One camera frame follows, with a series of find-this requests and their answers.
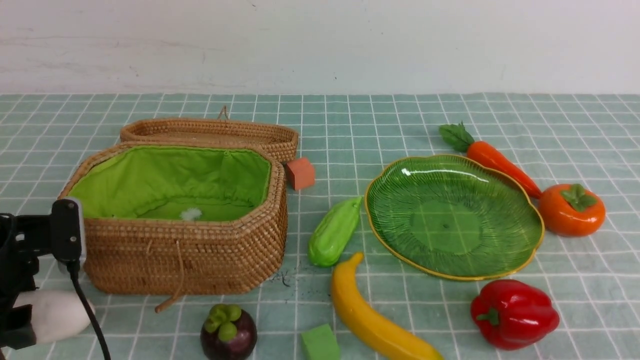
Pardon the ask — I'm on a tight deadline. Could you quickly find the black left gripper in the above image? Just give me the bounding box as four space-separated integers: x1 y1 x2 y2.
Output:
0 213 55 350

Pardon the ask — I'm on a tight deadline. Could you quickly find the white radish with leaves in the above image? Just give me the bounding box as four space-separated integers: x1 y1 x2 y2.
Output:
13 289 90 345

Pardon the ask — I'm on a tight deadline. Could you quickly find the dark purple mangosteen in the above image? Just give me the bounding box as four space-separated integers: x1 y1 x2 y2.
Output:
199 303 258 360

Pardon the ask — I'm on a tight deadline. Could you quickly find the light green chayote gourd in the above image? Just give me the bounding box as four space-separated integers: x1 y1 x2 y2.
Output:
307 196 363 268

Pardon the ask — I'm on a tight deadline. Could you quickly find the yellow banana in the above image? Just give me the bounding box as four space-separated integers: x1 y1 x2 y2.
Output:
330 251 444 360

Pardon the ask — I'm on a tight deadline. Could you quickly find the red bell pepper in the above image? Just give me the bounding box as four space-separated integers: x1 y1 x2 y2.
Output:
470 279 560 351

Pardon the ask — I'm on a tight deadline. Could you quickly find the orange persimmon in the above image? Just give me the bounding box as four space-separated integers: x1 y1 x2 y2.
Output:
537 183 607 238

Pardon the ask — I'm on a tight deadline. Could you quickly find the woven wicker basket green lining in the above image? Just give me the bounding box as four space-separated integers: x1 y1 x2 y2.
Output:
59 141 288 312

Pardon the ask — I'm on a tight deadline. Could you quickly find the woven wicker basket lid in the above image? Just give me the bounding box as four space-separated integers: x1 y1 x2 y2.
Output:
119 106 299 162

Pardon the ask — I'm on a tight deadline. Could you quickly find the green foam cube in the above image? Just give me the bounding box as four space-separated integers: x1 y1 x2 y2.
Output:
301 323 341 360

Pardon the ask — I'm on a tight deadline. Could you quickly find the orange foam cube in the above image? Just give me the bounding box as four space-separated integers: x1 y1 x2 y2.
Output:
285 157 316 191

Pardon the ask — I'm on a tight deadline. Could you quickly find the green glass leaf plate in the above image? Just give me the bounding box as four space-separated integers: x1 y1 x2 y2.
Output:
364 153 546 281

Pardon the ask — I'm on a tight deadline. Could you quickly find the orange carrot with leaves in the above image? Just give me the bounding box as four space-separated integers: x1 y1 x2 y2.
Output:
438 122 542 199

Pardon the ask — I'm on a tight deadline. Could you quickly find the green checkered tablecloth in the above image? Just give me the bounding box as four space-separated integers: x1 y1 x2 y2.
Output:
0 92 640 360

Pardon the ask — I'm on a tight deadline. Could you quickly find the black left camera cable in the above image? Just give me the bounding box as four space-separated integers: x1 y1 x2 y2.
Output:
67 262 112 360

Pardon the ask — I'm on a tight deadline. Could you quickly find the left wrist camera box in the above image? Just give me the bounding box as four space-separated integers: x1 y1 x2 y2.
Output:
49 196 87 275

